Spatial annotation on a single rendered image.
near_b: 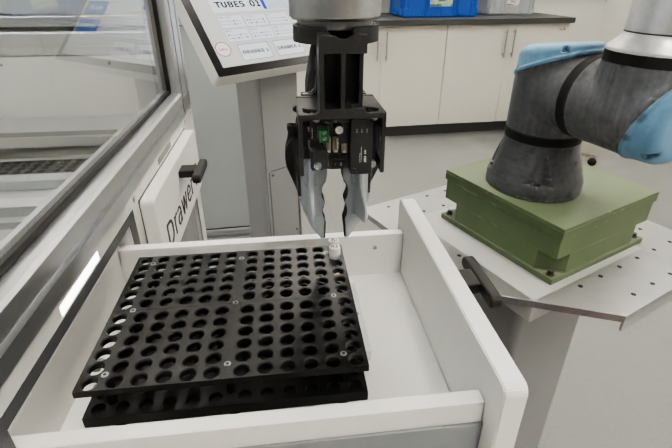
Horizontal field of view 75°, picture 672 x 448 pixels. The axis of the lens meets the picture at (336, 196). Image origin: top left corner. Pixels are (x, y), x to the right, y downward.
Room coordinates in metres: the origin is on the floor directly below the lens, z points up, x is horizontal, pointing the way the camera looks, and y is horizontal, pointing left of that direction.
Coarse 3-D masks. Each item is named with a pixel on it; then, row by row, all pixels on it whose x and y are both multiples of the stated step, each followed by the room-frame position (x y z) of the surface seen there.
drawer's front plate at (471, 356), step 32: (416, 224) 0.42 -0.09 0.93; (416, 256) 0.41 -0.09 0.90; (448, 256) 0.36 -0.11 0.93; (416, 288) 0.40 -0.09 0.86; (448, 288) 0.31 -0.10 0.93; (448, 320) 0.31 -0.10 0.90; (480, 320) 0.27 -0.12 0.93; (448, 352) 0.30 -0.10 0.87; (480, 352) 0.24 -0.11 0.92; (448, 384) 0.29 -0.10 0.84; (480, 384) 0.24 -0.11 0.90; (512, 384) 0.21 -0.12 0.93; (512, 416) 0.21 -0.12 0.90
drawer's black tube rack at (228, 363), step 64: (192, 256) 0.40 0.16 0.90; (256, 256) 0.40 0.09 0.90; (320, 256) 0.41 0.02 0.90; (128, 320) 0.30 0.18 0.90; (192, 320) 0.30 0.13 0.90; (256, 320) 0.30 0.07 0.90; (320, 320) 0.30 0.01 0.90; (128, 384) 0.23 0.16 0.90; (192, 384) 0.24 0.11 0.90; (256, 384) 0.26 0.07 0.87; (320, 384) 0.26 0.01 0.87
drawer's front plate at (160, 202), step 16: (176, 144) 0.69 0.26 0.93; (192, 144) 0.74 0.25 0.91; (176, 160) 0.62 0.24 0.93; (192, 160) 0.72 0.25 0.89; (160, 176) 0.56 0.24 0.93; (176, 176) 0.60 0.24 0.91; (160, 192) 0.51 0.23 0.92; (176, 192) 0.59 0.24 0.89; (144, 208) 0.48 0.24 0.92; (160, 208) 0.50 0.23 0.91; (176, 208) 0.57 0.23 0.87; (192, 208) 0.67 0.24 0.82; (144, 224) 0.48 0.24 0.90; (160, 224) 0.49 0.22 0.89; (160, 240) 0.48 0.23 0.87; (176, 240) 0.54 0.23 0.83
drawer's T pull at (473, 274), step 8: (464, 256) 0.39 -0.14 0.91; (472, 256) 0.39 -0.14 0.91; (464, 264) 0.38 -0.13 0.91; (472, 264) 0.37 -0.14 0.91; (464, 272) 0.36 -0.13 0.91; (472, 272) 0.36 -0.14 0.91; (480, 272) 0.36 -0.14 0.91; (464, 280) 0.35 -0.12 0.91; (472, 280) 0.35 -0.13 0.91; (480, 280) 0.35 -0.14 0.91; (488, 280) 0.34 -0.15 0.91; (472, 288) 0.34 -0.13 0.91; (480, 288) 0.34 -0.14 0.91; (488, 288) 0.33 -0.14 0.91; (488, 296) 0.32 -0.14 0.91; (496, 296) 0.32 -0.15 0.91; (488, 304) 0.32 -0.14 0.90; (496, 304) 0.32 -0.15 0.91
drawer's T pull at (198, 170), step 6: (198, 162) 0.65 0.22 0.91; (204, 162) 0.65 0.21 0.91; (180, 168) 0.63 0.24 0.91; (186, 168) 0.62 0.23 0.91; (192, 168) 0.62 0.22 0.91; (198, 168) 0.62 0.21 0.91; (204, 168) 0.64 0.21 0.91; (180, 174) 0.61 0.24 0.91; (186, 174) 0.61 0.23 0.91; (192, 174) 0.61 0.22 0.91; (198, 174) 0.60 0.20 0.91; (192, 180) 0.59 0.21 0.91; (198, 180) 0.59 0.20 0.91
